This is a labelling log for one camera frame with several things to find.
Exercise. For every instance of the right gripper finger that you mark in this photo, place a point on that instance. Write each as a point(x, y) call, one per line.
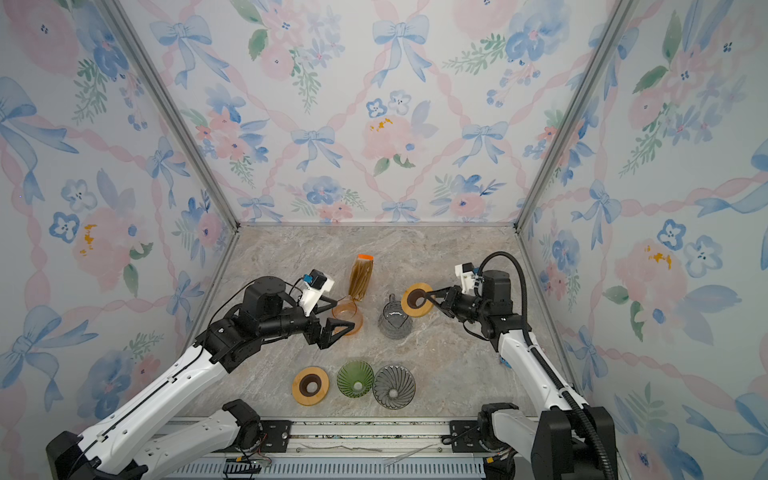
point(439, 294)
point(445, 307)

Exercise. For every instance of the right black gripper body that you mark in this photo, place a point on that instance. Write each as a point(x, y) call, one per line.
point(464, 307)

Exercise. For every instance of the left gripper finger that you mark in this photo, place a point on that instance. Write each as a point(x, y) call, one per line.
point(324, 305)
point(332, 331)

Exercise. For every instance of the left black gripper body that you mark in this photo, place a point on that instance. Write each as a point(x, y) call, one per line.
point(293, 323)

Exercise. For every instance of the wooden ring dripper holder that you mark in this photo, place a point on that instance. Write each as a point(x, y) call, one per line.
point(414, 302)

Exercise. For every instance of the grey glass carafe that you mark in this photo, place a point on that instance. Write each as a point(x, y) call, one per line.
point(393, 322)

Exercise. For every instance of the orange coffee filter pack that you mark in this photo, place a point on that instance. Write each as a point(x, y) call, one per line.
point(360, 277)

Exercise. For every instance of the grey glass dripper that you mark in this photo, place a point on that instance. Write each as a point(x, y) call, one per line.
point(394, 387)

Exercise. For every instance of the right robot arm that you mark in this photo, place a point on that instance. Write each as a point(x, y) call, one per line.
point(570, 439)

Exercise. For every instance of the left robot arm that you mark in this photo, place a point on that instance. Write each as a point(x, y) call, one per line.
point(125, 444)

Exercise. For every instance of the green glass dripper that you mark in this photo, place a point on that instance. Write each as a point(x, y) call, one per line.
point(355, 379)

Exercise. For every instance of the orange glass carafe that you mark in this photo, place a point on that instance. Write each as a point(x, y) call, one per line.
point(348, 310)

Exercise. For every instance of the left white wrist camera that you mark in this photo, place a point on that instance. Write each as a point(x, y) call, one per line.
point(314, 286)

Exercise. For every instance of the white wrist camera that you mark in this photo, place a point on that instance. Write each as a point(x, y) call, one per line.
point(314, 286)
point(467, 276)

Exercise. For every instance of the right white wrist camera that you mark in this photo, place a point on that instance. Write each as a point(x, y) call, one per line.
point(467, 276)

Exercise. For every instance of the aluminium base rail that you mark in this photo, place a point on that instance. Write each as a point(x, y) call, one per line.
point(348, 448)

